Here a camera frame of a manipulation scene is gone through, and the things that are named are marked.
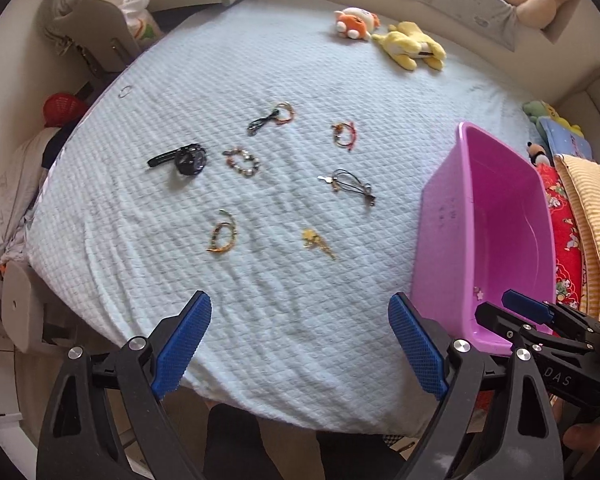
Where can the person's right hand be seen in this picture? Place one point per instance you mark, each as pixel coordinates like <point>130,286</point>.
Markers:
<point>587,435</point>

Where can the yellow striped pillow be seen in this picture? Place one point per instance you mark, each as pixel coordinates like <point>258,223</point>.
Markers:
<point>595,200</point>

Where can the white plastic bag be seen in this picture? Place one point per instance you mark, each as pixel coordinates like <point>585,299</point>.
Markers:
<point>140,15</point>

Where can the blue printed book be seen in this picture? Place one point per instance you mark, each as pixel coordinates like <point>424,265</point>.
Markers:
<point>565,140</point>

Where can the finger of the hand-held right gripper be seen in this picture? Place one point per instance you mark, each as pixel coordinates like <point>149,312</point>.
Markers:
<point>500,322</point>
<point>525,305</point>

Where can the green plush toy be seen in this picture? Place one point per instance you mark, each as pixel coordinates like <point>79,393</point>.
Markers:
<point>535,110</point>

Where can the orange plush toy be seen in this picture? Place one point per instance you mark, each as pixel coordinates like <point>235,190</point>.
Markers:
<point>355,22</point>

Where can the yellow plush toy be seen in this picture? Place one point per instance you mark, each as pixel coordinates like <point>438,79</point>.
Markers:
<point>405,42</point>

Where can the grey bedsheet pile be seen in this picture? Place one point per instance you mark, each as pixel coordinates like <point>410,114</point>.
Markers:
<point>15,185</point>

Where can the pink plastic basin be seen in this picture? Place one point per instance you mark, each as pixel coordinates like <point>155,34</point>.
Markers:
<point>500,220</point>

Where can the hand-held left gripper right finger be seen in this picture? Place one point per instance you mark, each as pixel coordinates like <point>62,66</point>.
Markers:
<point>417,345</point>

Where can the panda plush toy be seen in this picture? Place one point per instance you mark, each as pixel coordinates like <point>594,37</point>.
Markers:
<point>537,152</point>

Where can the beige chair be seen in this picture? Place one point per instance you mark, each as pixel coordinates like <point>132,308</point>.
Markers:
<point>95,20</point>

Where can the black wrist watch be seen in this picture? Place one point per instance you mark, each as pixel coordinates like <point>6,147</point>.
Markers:
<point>190,161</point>

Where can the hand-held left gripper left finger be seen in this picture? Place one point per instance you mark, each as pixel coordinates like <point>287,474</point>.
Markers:
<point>182,345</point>

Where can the red plastic basket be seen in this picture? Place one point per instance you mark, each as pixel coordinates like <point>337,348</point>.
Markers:
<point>60,107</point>

